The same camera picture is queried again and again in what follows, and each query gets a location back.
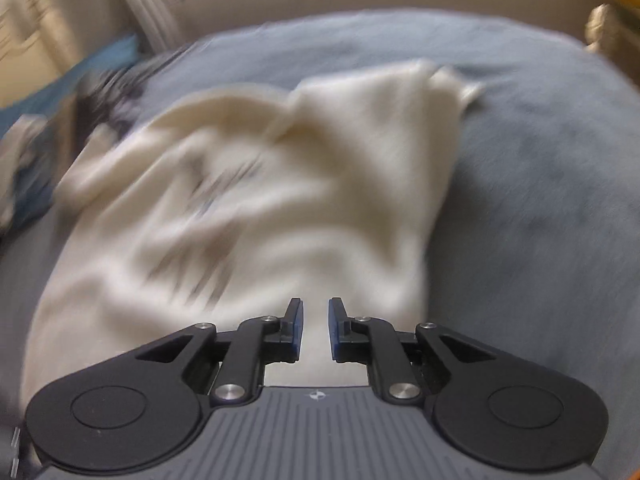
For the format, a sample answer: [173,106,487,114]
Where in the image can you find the grey curtain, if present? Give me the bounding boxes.
[105,0,201,53]

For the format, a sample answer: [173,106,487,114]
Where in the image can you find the dark plaid garment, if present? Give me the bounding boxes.
[75,67,151,131]

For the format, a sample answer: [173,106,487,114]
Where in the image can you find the blue duvet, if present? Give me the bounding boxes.
[0,35,141,126]

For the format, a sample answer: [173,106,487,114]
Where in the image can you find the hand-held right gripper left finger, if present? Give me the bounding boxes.
[135,298,305,407]

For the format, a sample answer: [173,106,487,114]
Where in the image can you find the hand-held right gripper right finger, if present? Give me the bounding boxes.
[328,297,497,404]

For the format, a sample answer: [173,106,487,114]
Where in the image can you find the cream deer sweater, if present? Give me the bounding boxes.
[20,58,485,413]

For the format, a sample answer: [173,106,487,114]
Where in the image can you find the cream bedpost finial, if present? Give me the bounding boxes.
[584,4,626,53]

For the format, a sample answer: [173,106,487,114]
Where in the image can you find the grey-blue bed blanket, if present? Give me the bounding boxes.
[0,7,640,480]

